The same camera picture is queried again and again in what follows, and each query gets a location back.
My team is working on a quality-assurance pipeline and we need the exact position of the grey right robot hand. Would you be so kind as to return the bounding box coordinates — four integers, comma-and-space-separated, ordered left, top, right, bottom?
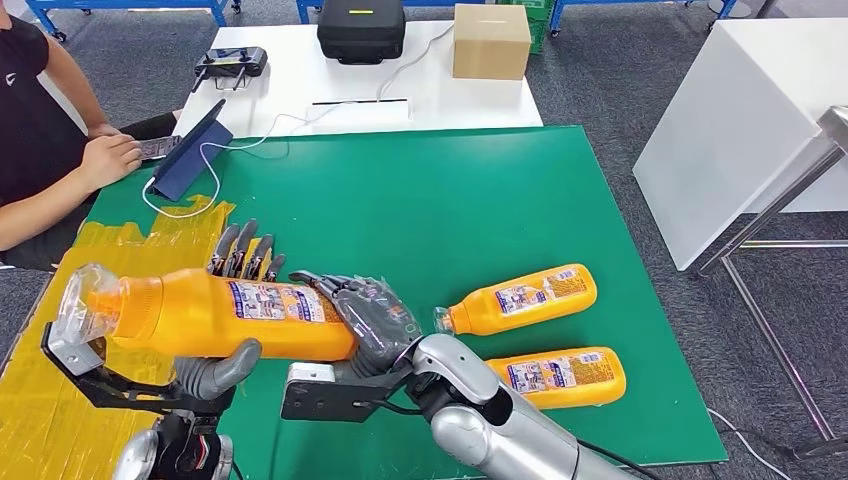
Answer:
289, 269, 423, 379

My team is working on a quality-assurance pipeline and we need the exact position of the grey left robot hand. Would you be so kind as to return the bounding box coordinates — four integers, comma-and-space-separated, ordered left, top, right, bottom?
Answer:
173, 219, 287, 402

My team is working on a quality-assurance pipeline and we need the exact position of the person's right hand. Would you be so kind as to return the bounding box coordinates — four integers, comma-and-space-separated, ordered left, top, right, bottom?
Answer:
78, 132, 144, 193

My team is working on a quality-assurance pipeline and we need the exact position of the orange detergent bottle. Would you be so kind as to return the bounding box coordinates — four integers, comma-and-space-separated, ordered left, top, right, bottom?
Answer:
433, 262, 599, 337
485, 346, 627, 411
56, 262, 359, 364

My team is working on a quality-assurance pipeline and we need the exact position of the smartphone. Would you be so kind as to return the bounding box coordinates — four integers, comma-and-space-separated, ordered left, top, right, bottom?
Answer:
135, 135, 182, 162

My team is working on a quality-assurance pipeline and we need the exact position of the person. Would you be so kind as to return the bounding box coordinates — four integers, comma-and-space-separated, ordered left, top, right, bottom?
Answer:
0, 0, 183, 273

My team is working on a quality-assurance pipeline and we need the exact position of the tablet in blue case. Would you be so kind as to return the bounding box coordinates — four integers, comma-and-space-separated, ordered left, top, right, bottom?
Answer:
148, 99, 234, 203

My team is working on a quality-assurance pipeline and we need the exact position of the yellow tape patch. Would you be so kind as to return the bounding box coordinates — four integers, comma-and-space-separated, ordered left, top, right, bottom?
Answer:
0, 195, 274, 480

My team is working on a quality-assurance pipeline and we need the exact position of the blue steel rack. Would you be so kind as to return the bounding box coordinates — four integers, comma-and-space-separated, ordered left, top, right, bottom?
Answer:
547, 0, 738, 39
296, 0, 488, 26
23, 0, 241, 44

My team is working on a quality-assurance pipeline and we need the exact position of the black remote controller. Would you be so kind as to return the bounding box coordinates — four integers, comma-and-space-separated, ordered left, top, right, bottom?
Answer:
193, 46, 270, 93

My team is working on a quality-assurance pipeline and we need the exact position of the white table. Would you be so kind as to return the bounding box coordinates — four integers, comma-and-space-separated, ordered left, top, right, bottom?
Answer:
173, 19, 545, 139

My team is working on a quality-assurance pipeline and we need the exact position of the white power strip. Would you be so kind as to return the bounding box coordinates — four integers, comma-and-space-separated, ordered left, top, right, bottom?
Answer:
305, 97, 412, 132

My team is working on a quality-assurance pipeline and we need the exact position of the black carrying case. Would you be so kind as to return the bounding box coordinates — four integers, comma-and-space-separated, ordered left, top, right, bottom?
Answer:
316, 0, 407, 66

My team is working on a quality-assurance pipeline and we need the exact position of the cardboard box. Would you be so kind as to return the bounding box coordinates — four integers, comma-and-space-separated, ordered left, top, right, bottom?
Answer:
452, 3, 533, 81

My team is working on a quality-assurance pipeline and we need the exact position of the green plastic crate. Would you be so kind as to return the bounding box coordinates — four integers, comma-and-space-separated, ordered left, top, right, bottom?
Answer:
498, 0, 556, 56

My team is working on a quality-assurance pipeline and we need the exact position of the white cabinet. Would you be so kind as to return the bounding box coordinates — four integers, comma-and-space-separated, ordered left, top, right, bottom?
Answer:
631, 17, 848, 273

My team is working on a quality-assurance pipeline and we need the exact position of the grey round base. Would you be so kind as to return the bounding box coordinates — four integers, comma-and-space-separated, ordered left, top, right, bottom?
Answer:
705, 0, 751, 19

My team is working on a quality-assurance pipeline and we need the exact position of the white charging cable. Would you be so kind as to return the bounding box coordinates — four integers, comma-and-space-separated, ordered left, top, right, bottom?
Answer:
140, 104, 342, 220

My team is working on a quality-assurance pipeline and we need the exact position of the white power cable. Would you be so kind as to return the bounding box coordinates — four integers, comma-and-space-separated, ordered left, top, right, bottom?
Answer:
375, 25, 456, 103

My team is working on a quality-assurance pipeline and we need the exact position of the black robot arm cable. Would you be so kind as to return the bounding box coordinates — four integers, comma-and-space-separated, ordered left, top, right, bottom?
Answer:
576, 437, 664, 480

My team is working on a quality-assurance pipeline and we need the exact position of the white floor cable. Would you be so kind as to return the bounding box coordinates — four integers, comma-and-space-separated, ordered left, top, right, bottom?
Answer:
706, 407, 780, 480

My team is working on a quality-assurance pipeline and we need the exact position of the metal frame stand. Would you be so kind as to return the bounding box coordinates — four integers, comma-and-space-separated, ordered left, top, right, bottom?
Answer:
695, 104, 848, 460

